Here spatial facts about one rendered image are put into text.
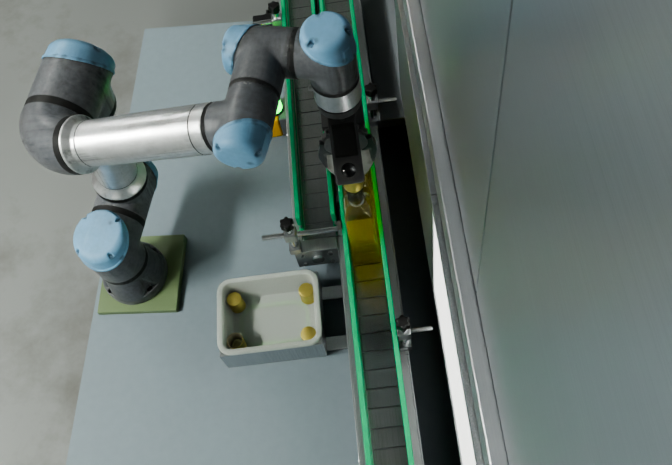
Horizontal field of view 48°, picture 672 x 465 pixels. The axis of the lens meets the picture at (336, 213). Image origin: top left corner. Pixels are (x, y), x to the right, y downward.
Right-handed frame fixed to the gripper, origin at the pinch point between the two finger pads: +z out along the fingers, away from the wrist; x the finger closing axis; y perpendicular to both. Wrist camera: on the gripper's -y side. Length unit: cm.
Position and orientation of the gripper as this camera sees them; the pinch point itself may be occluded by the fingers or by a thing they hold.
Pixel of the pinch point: (351, 174)
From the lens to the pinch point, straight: 133.4
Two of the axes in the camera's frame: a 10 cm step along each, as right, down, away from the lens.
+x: -9.9, 1.3, 0.6
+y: -0.8, -8.7, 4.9
